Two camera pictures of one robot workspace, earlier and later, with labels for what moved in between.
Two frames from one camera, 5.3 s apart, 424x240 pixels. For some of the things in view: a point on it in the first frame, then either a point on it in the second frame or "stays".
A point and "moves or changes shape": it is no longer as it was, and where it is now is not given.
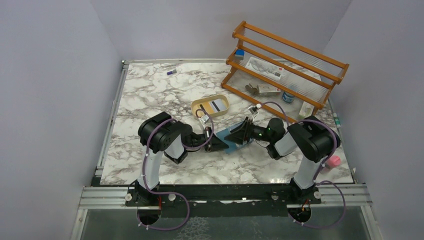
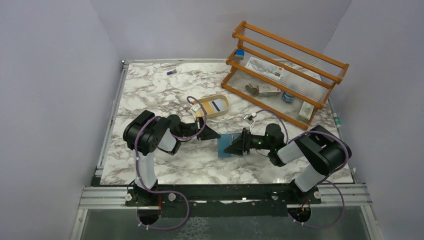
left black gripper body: (207, 133) → (198, 123)
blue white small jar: (287, 97) stays
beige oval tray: (213, 105) stays
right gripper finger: (238, 135) → (237, 146)
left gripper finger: (217, 144) → (208, 133)
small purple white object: (171, 72) stays
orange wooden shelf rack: (282, 77) stays
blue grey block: (239, 54) stays
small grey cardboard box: (268, 90) stays
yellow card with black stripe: (206, 106) stays
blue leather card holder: (233, 147) moves or changes shape
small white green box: (306, 110) stays
